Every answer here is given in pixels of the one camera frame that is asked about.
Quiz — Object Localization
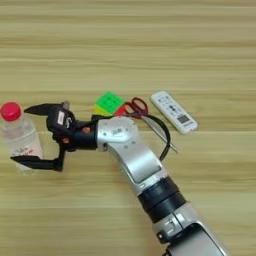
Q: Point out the green yellow red puzzle cube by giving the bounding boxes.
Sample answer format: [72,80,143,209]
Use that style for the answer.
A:
[93,91,125,117]

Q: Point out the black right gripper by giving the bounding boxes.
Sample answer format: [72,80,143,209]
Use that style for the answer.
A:
[9,102,101,173]

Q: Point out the red handled scissors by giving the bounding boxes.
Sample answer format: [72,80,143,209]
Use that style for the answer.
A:
[114,97,178,154]

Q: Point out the clear water bottle red cap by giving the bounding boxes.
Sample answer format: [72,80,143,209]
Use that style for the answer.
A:
[0,101,45,176]

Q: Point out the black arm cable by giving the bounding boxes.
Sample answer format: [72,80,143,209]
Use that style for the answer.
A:
[139,113,172,162]

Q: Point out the white remote control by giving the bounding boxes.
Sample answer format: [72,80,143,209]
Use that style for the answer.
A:
[149,90,199,135]

